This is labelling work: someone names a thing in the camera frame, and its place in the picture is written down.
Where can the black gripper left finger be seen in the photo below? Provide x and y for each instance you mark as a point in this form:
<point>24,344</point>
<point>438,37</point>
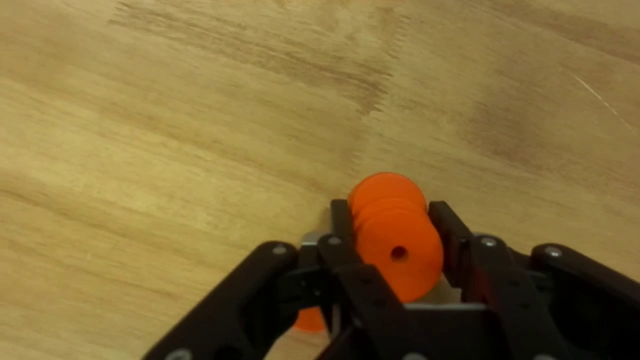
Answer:
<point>267,301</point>

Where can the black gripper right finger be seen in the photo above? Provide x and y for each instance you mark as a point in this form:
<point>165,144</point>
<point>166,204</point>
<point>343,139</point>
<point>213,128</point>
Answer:
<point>547,301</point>

